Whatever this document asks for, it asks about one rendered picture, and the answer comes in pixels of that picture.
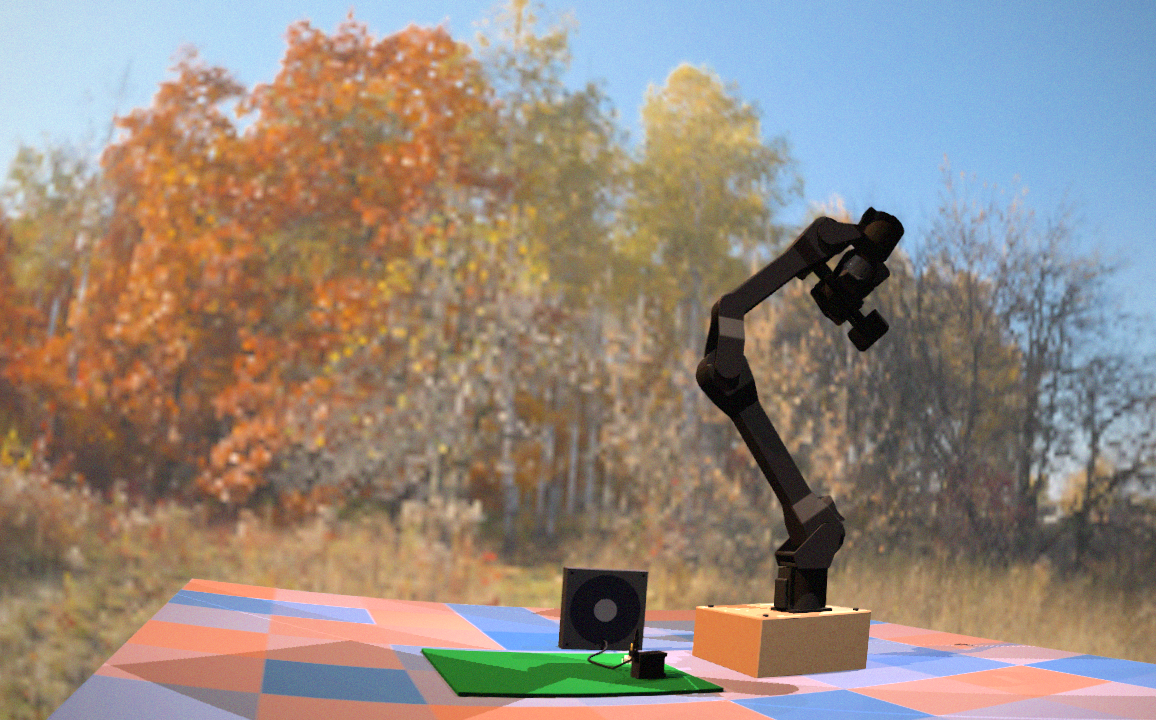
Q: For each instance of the black square cooling fan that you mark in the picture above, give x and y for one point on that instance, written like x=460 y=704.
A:
x=602 y=604

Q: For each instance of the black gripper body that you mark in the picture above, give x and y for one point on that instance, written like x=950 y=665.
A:
x=868 y=329

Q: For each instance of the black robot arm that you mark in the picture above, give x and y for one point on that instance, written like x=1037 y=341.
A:
x=813 y=523

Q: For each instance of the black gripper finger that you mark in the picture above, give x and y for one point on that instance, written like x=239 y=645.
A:
x=833 y=315
x=823 y=304

